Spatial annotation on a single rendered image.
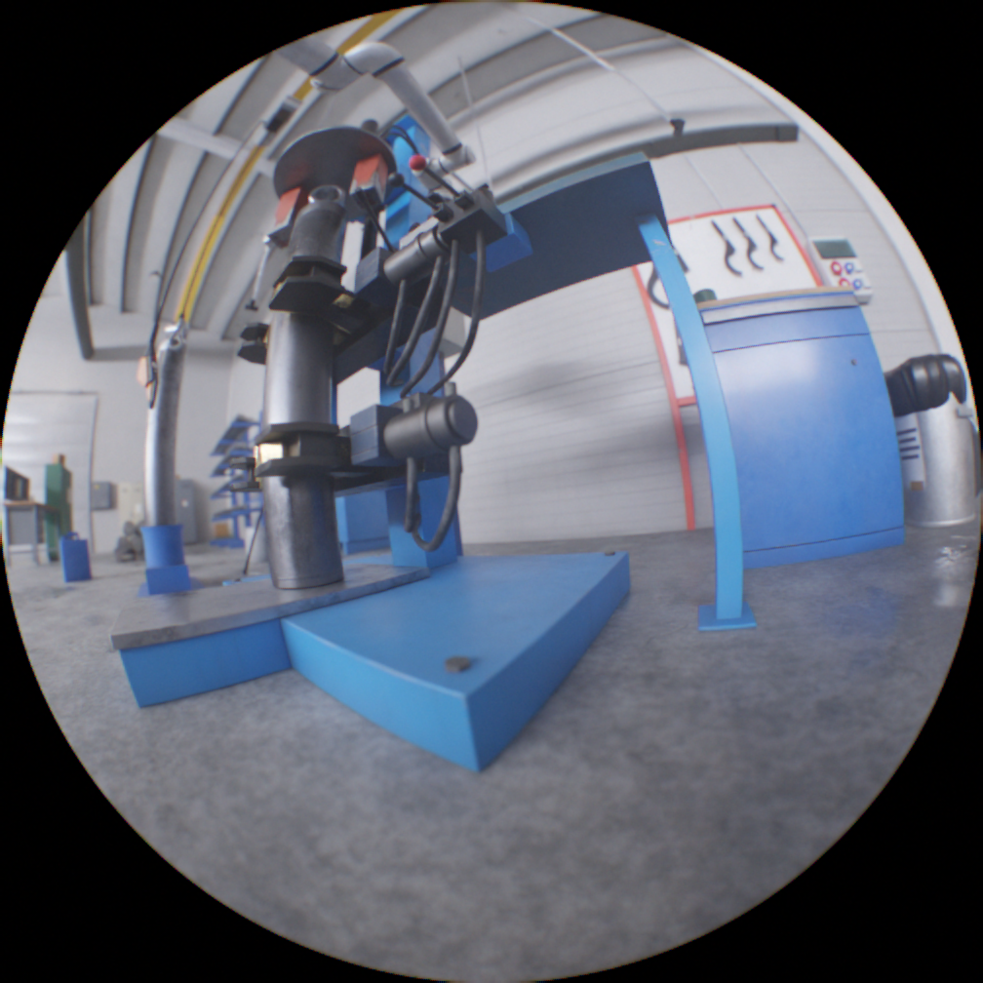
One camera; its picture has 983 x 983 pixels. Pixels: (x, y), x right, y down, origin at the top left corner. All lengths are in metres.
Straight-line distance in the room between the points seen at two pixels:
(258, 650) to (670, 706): 0.75
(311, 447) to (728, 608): 0.97
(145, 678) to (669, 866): 0.79
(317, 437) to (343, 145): 1.29
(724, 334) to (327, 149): 1.70
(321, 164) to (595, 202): 1.19
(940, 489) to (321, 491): 2.19
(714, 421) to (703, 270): 2.17
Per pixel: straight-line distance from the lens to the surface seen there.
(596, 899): 0.33
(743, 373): 1.26
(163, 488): 2.14
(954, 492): 1.79
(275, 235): 1.61
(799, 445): 1.26
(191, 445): 11.88
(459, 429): 0.62
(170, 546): 2.11
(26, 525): 6.62
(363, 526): 3.27
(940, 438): 1.75
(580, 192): 0.92
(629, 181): 0.93
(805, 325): 1.41
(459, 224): 0.83
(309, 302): 1.01
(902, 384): 1.75
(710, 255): 2.93
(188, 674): 0.77
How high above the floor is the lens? 0.31
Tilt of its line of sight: 3 degrees up
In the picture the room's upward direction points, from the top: 6 degrees counter-clockwise
